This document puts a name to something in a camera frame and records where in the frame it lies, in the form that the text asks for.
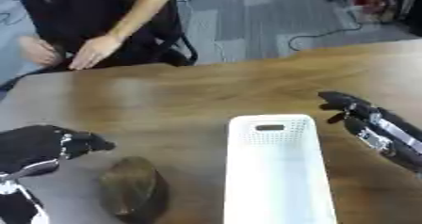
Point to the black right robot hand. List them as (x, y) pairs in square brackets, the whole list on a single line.
[(379, 127)]

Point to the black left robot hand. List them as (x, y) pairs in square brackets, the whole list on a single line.
[(30, 146)]

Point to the person's hand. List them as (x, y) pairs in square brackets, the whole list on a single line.
[(38, 50), (93, 51)]

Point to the white perforated plastic basket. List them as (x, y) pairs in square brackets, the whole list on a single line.
[(277, 171)]

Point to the brown oval object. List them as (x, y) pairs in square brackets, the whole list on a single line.
[(134, 190)]

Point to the red and tan clutter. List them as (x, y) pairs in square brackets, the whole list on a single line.
[(379, 0)]

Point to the person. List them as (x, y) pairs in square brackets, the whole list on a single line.
[(82, 11)]

